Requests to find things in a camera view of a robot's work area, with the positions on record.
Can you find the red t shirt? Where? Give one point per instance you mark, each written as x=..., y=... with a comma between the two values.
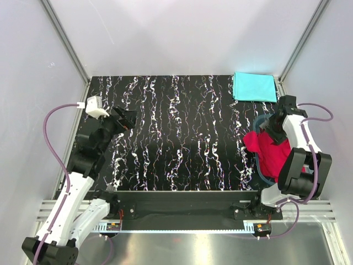
x=283, y=150

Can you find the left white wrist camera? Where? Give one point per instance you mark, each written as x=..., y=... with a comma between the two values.
x=93, y=107

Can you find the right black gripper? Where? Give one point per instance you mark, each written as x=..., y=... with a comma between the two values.
x=278, y=138

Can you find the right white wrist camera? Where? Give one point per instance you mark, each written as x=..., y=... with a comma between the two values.
x=287, y=106

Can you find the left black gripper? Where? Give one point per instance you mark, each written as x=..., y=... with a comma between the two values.
x=128, y=120

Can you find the left aluminium frame post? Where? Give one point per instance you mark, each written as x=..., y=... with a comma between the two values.
x=59, y=29

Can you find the clear blue plastic bin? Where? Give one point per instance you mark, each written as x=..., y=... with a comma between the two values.
x=267, y=164

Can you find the aluminium frame post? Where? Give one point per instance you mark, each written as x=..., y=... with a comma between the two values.
x=59, y=29
x=309, y=29

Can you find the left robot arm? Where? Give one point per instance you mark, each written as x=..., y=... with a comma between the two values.
x=61, y=236

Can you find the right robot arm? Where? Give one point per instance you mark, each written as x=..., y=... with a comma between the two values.
x=305, y=170

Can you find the folded cyan t shirt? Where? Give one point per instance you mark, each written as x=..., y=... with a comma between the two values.
x=248, y=87

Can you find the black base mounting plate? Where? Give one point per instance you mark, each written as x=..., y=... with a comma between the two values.
x=192, y=211

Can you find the right aluminium frame post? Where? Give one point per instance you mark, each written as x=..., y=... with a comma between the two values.
x=309, y=29

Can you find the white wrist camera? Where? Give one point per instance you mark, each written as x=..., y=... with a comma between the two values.
x=287, y=106
x=93, y=107

